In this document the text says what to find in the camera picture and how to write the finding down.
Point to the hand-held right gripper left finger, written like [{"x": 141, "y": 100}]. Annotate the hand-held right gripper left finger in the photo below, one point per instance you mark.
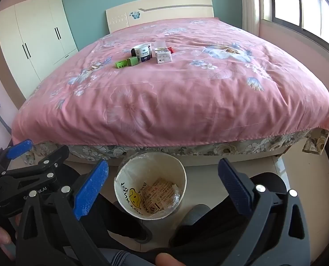
[{"x": 91, "y": 188}]

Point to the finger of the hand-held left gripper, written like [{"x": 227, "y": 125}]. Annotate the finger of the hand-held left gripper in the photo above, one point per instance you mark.
[
  {"x": 56, "y": 155},
  {"x": 18, "y": 147}
]

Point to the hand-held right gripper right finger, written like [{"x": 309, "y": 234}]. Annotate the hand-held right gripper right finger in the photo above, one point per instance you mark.
[{"x": 233, "y": 185}]

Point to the white smiley face waste bin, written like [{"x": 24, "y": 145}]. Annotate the white smiley face waste bin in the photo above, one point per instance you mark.
[{"x": 134, "y": 171}]

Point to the green clip block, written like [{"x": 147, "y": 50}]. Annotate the green clip block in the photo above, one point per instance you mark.
[{"x": 120, "y": 64}]

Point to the green cube box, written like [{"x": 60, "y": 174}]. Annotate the green cube box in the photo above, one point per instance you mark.
[{"x": 132, "y": 61}]

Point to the small black box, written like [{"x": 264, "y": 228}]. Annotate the small black box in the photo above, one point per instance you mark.
[{"x": 133, "y": 52}]

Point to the navy and white box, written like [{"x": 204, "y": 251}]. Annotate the navy and white box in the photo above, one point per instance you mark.
[{"x": 144, "y": 58}]

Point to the white cup with label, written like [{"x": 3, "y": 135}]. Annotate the white cup with label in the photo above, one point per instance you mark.
[{"x": 142, "y": 50}]

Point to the white carton box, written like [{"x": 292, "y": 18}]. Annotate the white carton box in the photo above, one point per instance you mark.
[{"x": 163, "y": 58}]

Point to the small red piece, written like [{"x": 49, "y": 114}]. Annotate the small red piece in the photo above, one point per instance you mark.
[{"x": 172, "y": 50}]

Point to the clear plastic bag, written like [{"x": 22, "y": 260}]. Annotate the clear plastic bag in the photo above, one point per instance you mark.
[{"x": 159, "y": 45}]

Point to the person's left hand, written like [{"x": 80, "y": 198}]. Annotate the person's left hand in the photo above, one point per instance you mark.
[{"x": 2, "y": 232}]

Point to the person's right hand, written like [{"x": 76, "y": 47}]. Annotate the person's right hand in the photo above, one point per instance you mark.
[{"x": 170, "y": 260}]

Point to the grey floral bed sheet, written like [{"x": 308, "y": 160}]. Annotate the grey floral bed sheet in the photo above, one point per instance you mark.
[{"x": 103, "y": 151}]

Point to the grey slipper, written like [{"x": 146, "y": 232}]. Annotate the grey slipper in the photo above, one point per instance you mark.
[{"x": 195, "y": 213}]

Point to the clear plastic bin liner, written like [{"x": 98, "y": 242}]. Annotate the clear plastic bin liner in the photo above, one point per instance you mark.
[{"x": 176, "y": 196}]

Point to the beige printed packet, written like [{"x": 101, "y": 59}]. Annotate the beige printed packet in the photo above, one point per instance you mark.
[{"x": 158, "y": 196}]

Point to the dark shoe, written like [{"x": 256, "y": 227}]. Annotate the dark shoe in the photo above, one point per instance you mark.
[{"x": 142, "y": 234}]

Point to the grey zip jacket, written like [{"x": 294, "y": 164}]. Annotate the grey zip jacket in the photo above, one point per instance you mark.
[{"x": 120, "y": 258}]

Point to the cream curtain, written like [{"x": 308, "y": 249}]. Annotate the cream curtain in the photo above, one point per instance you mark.
[{"x": 253, "y": 5}]

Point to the cream wooden bed headboard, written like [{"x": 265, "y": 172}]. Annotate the cream wooden bed headboard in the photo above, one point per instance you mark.
[{"x": 167, "y": 8}]

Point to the window with dark frame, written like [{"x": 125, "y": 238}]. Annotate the window with dark frame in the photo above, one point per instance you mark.
[{"x": 289, "y": 0}]

